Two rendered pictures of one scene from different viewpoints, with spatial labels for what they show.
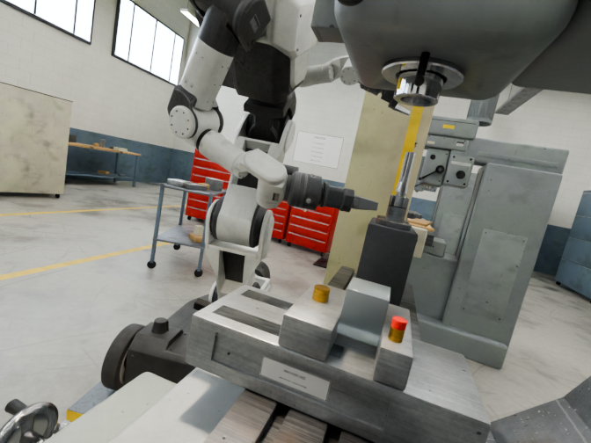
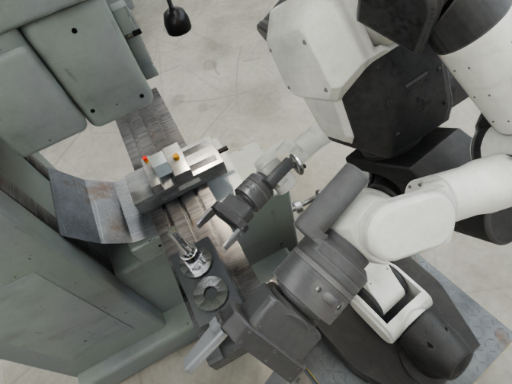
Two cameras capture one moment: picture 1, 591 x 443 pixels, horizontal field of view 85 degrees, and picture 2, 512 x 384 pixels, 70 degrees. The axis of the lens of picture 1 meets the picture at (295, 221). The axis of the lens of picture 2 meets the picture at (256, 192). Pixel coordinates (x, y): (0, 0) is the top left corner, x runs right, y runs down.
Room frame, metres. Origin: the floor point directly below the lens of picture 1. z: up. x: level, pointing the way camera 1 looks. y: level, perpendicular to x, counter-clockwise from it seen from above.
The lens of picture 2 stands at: (1.34, -0.29, 1.98)
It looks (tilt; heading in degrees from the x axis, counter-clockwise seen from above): 55 degrees down; 151
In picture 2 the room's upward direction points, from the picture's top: 17 degrees counter-clockwise
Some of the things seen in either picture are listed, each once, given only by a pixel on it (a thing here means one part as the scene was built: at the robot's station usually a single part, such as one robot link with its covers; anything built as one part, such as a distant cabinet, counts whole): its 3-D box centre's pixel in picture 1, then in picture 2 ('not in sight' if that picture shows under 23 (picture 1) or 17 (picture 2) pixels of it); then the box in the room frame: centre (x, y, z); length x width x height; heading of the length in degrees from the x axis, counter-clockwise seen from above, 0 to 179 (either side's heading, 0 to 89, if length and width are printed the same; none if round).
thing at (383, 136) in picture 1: (376, 194); not in sight; (2.09, -0.48, 1.15); 0.52 x 0.40 x 2.30; 74
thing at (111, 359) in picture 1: (128, 356); not in sight; (0.96, 0.44, 0.50); 0.20 x 0.05 x 0.20; 175
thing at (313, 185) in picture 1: (324, 196); (241, 206); (0.82, -0.06, 1.14); 0.13 x 0.12 x 0.10; 5
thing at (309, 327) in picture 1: (319, 315); (177, 161); (0.42, -0.06, 1.00); 0.15 x 0.06 x 0.04; 163
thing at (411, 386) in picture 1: (331, 344); (174, 171); (0.41, -0.08, 0.96); 0.35 x 0.15 x 0.11; 73
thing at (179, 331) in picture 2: not in sight; (180, 282); (0.30, -0.34, 0.10); 1.20 x 0.60 x 0.20; 74
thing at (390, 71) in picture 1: (421, 74); not in sight; (0.37, -0.10, 1.31); 0.09 x 0.09 x 0.01
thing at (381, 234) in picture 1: (384, 254); (212, 289); (0.89, -0.26, 1.01); 0.22 x 0.12 x 0.20; 166
